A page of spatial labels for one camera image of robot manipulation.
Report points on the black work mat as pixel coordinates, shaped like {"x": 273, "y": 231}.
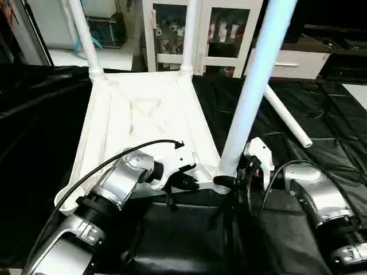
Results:
{"x": 40, "y": 126}

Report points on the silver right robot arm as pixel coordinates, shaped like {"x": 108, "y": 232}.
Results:
{"x": 321, "y": 197}

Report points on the white glass door cabinet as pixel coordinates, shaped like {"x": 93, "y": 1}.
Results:
{"x": 223, "y": 34}

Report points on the white plastic table top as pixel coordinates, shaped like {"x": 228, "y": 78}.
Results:
{"x": 143, "y": 114}

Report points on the white plastic table leg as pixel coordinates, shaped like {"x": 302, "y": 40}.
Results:
{"x": 86, "y": 34}
{"x": 287, "y": 117}
{"x": 258, "y": 74}
{"x": 189, "y": 34}

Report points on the white drawer unit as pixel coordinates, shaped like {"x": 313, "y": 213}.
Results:
{"x": 298, "y": 63}

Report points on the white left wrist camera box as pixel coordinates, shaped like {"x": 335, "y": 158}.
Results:
{"x": 175, "y": 163}

